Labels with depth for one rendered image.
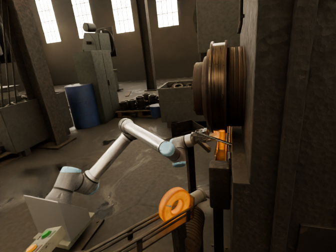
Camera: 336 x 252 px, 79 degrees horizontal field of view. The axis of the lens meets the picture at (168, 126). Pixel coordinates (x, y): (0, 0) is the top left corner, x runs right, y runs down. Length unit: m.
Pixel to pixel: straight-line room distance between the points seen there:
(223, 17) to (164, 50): 8.09
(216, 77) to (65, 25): 13.87
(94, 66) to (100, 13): 8.87
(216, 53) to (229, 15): 2.78
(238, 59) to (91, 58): 3.77
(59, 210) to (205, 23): 3.20
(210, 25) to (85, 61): 2.48
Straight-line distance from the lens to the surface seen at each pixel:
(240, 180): 0.79
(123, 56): 12.52
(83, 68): 4.64
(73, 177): 1.80
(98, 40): 8.75
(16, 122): 3.80
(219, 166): 1.00
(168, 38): 11.55
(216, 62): 0.95
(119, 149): 1.80
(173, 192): 0.88
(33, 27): 3.90
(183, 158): 1.40
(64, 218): 1.69
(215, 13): 3.73
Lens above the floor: 1.32
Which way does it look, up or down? 20 degrees down
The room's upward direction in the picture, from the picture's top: 6 degrees counter-clockwise
